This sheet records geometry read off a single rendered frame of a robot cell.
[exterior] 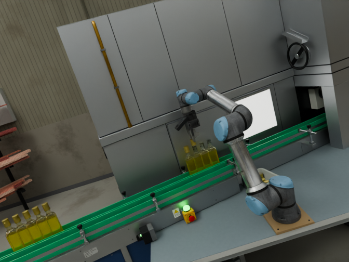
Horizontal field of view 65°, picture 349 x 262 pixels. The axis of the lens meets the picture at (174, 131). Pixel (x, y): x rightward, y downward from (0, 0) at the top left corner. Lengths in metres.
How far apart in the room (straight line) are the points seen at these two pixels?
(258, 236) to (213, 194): 0.46
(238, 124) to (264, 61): 0.99
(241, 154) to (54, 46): 4.30
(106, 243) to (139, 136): 0.71
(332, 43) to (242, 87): 0.66
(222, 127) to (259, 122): 0.93
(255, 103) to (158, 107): 0.78
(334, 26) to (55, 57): 4.24
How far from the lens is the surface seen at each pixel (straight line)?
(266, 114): 2.32
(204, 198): 1.88
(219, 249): 1.58
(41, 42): 5.32
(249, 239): 1.59
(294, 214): 1.62
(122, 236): 1.82
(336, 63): 2.25
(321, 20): 2.20
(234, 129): 1.41
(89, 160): 5.39
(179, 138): 1.99
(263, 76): 2.31
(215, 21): 2.14
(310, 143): 2.27
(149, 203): 1.78
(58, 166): 5.58
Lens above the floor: 1.75
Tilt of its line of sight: 14 degrees down
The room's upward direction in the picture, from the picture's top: 17 degrees counter-clockwise
